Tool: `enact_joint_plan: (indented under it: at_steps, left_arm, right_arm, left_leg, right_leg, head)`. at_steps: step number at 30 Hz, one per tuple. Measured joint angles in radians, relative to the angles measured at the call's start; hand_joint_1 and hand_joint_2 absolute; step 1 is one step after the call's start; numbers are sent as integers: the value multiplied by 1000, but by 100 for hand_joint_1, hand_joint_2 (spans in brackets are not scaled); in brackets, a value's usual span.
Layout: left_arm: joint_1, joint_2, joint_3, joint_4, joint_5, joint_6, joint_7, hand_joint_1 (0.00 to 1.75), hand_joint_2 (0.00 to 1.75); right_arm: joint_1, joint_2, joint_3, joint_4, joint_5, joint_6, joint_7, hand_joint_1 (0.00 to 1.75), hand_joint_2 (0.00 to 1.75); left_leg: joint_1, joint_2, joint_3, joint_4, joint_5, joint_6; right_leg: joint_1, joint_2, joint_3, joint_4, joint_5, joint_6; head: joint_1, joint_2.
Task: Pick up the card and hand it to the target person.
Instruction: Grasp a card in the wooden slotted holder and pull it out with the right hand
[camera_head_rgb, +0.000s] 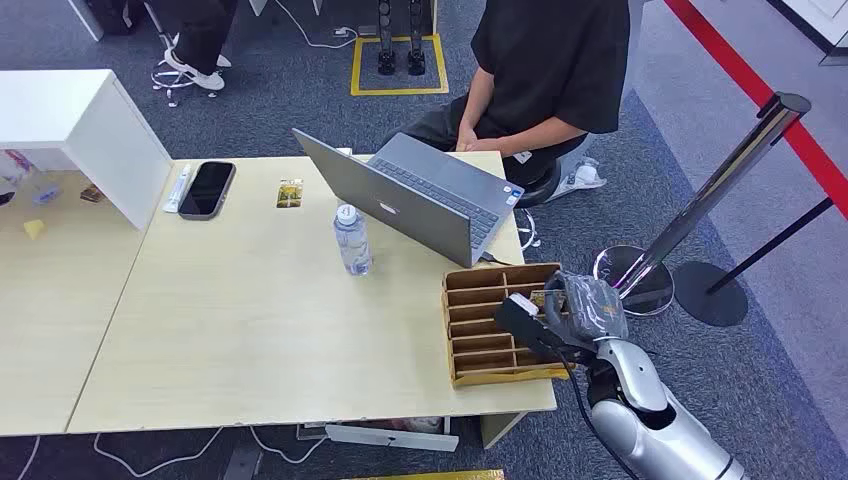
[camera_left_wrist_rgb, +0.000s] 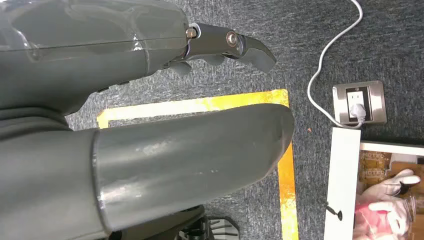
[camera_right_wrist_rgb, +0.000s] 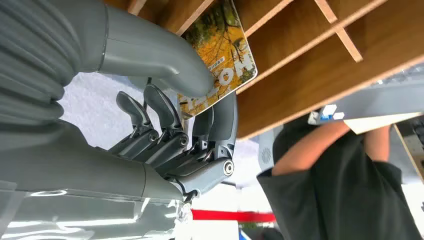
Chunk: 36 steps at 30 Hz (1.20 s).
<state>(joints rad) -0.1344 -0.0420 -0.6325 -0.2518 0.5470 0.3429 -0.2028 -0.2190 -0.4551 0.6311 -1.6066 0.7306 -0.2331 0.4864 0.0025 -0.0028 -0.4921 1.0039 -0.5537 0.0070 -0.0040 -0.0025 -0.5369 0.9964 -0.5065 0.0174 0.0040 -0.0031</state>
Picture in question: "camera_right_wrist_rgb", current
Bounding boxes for grey laptop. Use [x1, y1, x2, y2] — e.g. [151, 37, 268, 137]
[307, 62, 424, 127]

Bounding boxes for white and blue sticker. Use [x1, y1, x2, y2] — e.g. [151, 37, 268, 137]
[319, 104, 346, 122]

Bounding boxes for pale paper sheet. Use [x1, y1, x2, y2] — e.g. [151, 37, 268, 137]
[343, 111, 424, 136]

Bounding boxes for white device with grille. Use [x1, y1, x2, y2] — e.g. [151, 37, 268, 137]
[257, 125, 284, 172]

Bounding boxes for wooden board with pale edge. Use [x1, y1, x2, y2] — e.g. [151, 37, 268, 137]
[392, 114, 424, 184]

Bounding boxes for ribbed grey right arm sleeve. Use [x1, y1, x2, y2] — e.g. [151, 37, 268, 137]
[0, 0, 108, 152]

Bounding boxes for wooden compartment shelf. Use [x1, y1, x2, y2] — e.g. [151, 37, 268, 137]
[102, 0, 424, 141]

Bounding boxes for red barrier strip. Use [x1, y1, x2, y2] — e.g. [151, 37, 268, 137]
[191, 208, 277, 224]

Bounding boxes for person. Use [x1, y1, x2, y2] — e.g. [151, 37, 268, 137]
[256, 114, 424, 240]

